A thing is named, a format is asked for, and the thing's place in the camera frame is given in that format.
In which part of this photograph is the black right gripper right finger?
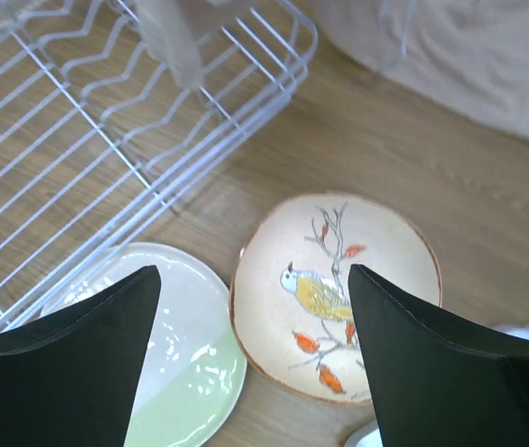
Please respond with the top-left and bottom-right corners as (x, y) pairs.
(348, 264), (529, 446)

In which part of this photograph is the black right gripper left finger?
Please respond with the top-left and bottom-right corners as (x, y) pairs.
(0, 265), (161, 446)

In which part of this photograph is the cream green floral plate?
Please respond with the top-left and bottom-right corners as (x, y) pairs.
(41, 242), (247, 446)

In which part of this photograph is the bird pattern beige plate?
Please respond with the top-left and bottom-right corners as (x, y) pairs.
(230, 191), (442, 406)

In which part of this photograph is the beige hanging shirt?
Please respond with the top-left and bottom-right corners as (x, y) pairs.
(312, 0), (529, 141)

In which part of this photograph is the white clothes rack frame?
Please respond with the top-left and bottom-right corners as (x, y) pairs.
(344, 324), (529, 447)

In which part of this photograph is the white wire dish rack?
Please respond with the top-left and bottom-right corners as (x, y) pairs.
(0, 1), (319, 332)

